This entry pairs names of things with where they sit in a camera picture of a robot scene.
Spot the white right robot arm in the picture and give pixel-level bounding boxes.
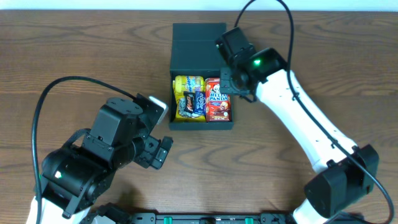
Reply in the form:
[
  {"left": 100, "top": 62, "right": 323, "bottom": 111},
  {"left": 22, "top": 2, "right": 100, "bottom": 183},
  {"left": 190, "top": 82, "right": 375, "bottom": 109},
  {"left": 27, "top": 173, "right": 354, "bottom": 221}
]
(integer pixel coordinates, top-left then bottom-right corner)
[{"left": 215, "top": 27, "right": 379, "bottom": 223}]

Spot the red hello panda box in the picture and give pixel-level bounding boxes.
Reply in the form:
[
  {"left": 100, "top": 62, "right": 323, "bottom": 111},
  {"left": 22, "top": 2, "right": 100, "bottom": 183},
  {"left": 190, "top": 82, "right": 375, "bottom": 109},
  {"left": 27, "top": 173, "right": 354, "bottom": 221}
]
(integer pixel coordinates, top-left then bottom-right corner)
[{"left": 205, "top": 78, "right": 231, "bottom": 122}]

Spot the black chocolate bar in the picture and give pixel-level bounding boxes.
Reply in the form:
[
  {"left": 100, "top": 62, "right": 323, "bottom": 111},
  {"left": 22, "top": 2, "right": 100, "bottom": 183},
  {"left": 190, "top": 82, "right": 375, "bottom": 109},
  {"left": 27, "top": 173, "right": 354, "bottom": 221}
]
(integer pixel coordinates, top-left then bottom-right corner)
[{"left": 183, "top": 91, "right": 195, "bottom": 113}]

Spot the yellow candy jar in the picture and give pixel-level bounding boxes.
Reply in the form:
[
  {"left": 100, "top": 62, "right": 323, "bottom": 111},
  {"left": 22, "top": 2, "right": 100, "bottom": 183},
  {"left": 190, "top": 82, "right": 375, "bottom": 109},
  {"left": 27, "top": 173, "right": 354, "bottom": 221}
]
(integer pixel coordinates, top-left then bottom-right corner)
[{"left": 173, "top": 75, "right": 205, "bottom": 93}]

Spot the blue eclipse mint tin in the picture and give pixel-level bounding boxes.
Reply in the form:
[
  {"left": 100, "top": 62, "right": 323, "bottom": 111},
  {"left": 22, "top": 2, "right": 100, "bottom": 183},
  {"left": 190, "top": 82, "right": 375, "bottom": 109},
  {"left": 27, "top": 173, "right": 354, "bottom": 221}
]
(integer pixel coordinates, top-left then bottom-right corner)
[{"left": 193, "top": 91, "right": 206, "bottom": 115}]

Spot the yellow snack bag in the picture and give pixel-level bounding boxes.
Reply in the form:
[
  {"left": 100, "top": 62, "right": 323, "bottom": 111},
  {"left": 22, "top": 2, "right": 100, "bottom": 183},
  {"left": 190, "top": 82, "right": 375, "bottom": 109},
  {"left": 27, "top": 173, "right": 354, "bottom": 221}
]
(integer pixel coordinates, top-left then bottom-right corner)
[{"left": 174, "top": 92, "right": 206, "bottom": 122}]

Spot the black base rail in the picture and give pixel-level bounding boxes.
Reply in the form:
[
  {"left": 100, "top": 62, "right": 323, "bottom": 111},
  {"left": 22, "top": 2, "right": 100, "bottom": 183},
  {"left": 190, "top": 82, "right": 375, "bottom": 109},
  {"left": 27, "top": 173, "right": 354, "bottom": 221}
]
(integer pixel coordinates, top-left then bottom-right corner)
[{"left": 129, "top": 213, "right": 295, "bottom": 224}]

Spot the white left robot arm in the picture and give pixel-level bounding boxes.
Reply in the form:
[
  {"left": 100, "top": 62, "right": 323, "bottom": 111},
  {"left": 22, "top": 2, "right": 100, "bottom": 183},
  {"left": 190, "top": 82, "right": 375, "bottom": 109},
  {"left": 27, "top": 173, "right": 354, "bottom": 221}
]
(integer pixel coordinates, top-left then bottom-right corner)
[{"left": 27, "top": 95, "right": 173, "bottom": 223}]

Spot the black gift box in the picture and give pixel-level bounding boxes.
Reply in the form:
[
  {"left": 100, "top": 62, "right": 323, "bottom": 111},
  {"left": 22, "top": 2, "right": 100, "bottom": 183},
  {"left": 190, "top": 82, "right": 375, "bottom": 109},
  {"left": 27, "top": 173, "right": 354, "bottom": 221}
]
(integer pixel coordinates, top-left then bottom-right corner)
[{"left": 169, "top": 23, "right": 234, "bottom": 131}]

